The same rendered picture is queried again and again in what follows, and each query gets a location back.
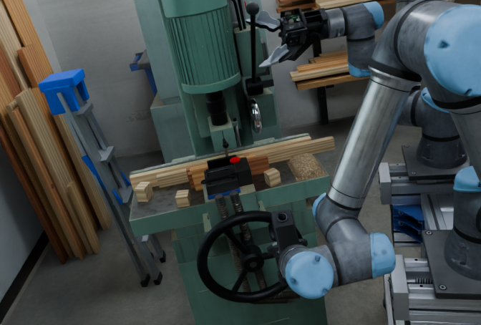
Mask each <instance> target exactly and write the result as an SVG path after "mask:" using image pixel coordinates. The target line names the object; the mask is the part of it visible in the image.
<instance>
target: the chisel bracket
mask: <svg viewBox="0 0 481 325"><path fill-rule="evenodd" d="M227 117H228V122H227V123H225V124H224V125H212V122H211V118H210V116H209V117H208V123H209V127H210V133H211V137H212V140H213V146H214V150H215V152H219V151H222V150H228V149H232V148H235V147H237V144H236V141H237V138H236V137H235V133H234V132H235V129H233V125H232V122H231V120H230V116H229V114H228V112H227ZM224 138H225V139H226V142H228V144H229V147H228V148H223V146H222V144H223V139H224Z"/></svg>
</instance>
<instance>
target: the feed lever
mask: <svg viewBox="0 0 481 325"><path fill-rule="evenodd" d="M259 9H260V8H259V5H258V3H256V2H254V1H251V2H249V3H248V4H247V6H246V11H247V13H248V14H250V15H251V68H252V78H248V79H246V80H245V83H246V90H247V93H248V96H249V97H251V96H254V95H258V94H263V85H262V81H261V78H260V77H259V76H258V77H257V76H256V14H257V13H258V12H259Z"/></svg>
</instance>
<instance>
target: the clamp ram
mask: <svg viewBox="0 0 481 325"><path fill-rule="evenodd" d="M232 157H237V156H236V155H230V156H226V157H220V158H217V159H213V160H208V161H207V164H208V169H209V170H211V169H214V168H220V167H223V166H227V165H233V163H231V162H230V159H231V158H232ZM233 166H234V165H233Z"/></svg>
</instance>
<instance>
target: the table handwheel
mask: <svg viewBox="0 0 481 325"><path fill-rule="evenodd" d="M271 214H272V212H268V211H262V210H252V211H246V212H242V213H237V214H235V215H232V216H229V217H227V218H225V219H224V220H222V221H221V222H219V223H217V224H216V225H215V226H214V227H212V228H211V229H210V230H209V232H208V233H207V234H206V236H205V237H204V239H203V240H202V242H201V244H200V247H199V249H198V254H197V268H198V273H199V276H200V278H201V280H202V282H203V283H204V284H205V286H206V287H207V288H208V289H209V290H210V291H211V292H212V293H214V294H215V295H216V296H219V297H221V298H222V299H225V300H228V301H233V302H238V303H253V302H258V301H263V300H266V299H269V298H271V297H274V296H276V295H277V294H279V293H280V292H282V291H284V290H285V289H286V288H288V287H289V285H286V286H282V285H281V284H280V282H279V281H278V282H277V283H275V284H274V285H272V286H270V287H268V288H265V289H263V290H260V291H254V292H238V289H239V288H240V286H241V284H242V282H243V280H244V278H245V277H246V275H247V273H248V272H250V273H253V272H256V271H259V270H260V269H262V267H263V265H264V260H267V259H271V258H274V257H273V255H272V256H269V255H268V253H262V252H261V249H260V248H259V247H258V246H255V243H254V240H248V241H245V240H243V236H242V233H239V236H240V241H239V240H238V239H237V238H236V237H235V236H234V234H233V233H232V232H231V231H230V230H229V229H230V228H232V227H234V226H236V225H240V224H242V223H249V222H265V223H272V220H271ZM250 232H251V231H250ZM296 232H297V234H298V239H303V238H302V236H301V234H300V232H299V230H298V229H297V227H296ZM223 233H224V234H225V235H226V236H227V237H228V238H229V239H230V240H231V241H232V242H233V243H234V244H235V246H236V247H237V248H238V249H239V251H240V262H241V265H242V268H243V269H242V271H241V273H240V275H239V277H238V279H237V281H236V283H235V284H234V286H233V288H232V290H229V289H227V288H224V287H223V286H221V285H220V284H219V283H217V282H216V281H215V280H214V279H213V277H212V276H211V275H210V272H209V270H208V254H209V251H210V248H211V246H212V245H213V244H214V242H215V241H216V239H217V238H218V237H219V236H220V235H222V234H223ZM251 235H252V233H251ZM252 238H253V236H252Z"/></svg>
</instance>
